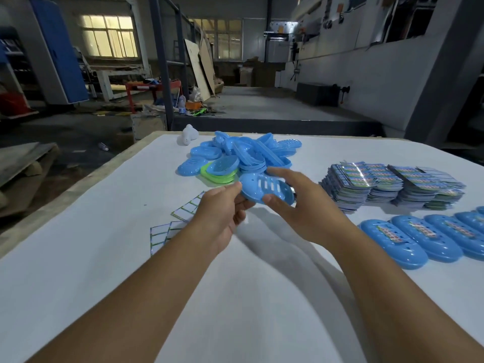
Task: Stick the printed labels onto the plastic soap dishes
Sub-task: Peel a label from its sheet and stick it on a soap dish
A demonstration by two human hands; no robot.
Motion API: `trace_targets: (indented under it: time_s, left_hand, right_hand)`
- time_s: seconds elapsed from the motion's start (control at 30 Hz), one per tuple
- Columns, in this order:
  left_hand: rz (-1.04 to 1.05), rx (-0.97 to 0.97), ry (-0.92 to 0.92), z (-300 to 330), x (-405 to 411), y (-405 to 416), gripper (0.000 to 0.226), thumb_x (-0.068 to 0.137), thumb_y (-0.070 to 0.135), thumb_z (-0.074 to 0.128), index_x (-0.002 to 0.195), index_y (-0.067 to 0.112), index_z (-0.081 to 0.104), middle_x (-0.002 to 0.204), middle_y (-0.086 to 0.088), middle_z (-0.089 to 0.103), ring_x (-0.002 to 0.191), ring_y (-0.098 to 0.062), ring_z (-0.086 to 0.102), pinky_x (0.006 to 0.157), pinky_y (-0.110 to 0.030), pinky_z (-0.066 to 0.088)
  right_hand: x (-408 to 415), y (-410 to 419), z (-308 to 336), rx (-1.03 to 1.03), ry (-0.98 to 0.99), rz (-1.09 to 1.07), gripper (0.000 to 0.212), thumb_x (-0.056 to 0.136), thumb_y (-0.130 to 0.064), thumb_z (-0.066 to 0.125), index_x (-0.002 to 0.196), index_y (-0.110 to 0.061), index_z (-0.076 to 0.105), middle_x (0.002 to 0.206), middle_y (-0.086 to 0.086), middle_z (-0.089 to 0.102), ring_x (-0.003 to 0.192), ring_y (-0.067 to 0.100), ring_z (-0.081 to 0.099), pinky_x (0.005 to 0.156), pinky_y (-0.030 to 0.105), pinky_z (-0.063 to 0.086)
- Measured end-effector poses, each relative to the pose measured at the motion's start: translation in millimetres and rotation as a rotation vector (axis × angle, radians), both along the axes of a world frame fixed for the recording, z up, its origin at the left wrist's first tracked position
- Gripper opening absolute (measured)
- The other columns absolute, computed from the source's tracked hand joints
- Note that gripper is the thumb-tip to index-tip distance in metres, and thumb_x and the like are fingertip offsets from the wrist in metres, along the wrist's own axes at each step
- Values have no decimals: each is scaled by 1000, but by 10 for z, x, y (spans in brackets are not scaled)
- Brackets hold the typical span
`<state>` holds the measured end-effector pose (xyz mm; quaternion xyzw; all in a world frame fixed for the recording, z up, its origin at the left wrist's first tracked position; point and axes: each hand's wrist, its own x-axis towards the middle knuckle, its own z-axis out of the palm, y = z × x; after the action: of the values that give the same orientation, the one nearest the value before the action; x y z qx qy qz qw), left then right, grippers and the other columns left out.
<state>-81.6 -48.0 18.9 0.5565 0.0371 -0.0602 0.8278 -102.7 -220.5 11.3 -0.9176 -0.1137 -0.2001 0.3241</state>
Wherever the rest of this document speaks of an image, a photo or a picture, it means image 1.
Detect white metal workbench frame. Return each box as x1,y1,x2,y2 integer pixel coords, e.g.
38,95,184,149
85,63,152,102

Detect silver machine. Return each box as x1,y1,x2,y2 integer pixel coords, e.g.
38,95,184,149
264,20,300,64

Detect pile of blue soap dishes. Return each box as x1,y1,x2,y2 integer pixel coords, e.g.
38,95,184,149
176,131,303,178

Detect blue and white machine cabinet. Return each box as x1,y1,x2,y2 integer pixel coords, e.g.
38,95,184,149
29,0,90,105

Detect thick dark steel post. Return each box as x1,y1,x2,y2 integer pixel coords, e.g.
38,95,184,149
149,0,175,132

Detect person's left hand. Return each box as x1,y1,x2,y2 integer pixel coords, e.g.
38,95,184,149
191,181,256,256

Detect person's right hand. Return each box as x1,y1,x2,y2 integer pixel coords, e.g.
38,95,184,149
262,166,356,254

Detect wide window with grid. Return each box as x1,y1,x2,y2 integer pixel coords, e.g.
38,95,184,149
193,18,243,62

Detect fanned backing sheets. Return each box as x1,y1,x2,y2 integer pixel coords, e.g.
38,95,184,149
171,191,206,223

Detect grey slanted pillar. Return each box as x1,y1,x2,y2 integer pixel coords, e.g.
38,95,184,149
402,0,484,148

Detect stacks of colourful sticker sheets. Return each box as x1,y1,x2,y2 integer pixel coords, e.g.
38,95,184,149
320,161,466,213

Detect red metal table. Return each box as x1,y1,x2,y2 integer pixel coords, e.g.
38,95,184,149
125,81,182,114

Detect wooden pallet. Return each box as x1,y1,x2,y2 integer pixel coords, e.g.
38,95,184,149
0,142,59,188

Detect brown leaning board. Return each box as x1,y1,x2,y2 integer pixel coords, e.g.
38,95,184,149
199,33,216,96

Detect large bright window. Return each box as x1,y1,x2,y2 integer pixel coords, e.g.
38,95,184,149
79,15,139,59

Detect small white plastic figure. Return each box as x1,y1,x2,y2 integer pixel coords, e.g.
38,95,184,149
180,124,200,146

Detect pale wooden crate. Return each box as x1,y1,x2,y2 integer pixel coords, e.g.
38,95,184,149
130,113,167,142

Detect thin dark steel post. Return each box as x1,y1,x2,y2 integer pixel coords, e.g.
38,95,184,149
175,3,189,101

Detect person's right forearm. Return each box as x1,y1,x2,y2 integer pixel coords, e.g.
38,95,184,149
329,228,484,363

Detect black box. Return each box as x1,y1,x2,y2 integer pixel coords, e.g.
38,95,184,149
296,82,341,107

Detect pale leaning plywood board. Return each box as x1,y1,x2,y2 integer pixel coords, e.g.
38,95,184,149
184,38,212,102

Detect person's left forearm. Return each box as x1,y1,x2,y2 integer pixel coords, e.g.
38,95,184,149
26,222,224,363

